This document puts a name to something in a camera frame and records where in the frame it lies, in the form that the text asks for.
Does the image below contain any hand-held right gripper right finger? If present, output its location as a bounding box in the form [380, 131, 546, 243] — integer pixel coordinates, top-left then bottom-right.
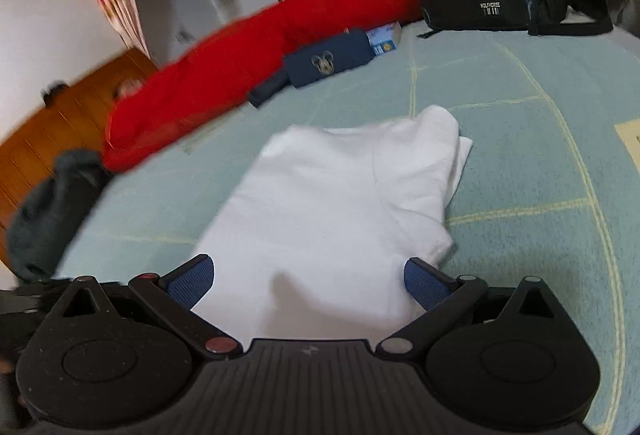
[375, 257, 558, 358]

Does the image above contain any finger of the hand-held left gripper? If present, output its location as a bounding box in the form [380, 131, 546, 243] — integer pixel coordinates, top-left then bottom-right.
[0, 279, 74, 357]

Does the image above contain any small blue box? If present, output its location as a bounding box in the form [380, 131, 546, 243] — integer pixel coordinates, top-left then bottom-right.
[365, 21, 403, 56]

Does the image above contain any dark zip pouch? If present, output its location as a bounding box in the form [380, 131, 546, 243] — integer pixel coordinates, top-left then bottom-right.
[247, 71, 291, 108]

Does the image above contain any wooden headboard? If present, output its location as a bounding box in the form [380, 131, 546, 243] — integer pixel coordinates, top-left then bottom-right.
[0, 47, 161, 256]

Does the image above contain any navy pouch with mouse print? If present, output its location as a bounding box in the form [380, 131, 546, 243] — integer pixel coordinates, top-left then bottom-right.
[282, 29, 375, 89]

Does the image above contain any red quilt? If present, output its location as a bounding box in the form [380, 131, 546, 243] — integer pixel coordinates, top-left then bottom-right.
[102, 0, 423, 173]

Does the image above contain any dark green jacket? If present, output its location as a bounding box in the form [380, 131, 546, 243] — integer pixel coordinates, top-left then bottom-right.
[7, 149, 113, 283]

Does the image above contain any cream paper sheet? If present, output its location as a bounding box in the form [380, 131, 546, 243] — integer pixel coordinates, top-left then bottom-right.
[614, 119, 640, 168]

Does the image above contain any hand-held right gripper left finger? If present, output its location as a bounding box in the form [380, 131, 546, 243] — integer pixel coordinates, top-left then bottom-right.
[50, 254, 242, 358]

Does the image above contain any white printed sweatshirt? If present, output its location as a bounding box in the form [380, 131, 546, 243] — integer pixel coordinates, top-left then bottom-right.
[190, 105, 473, 346]

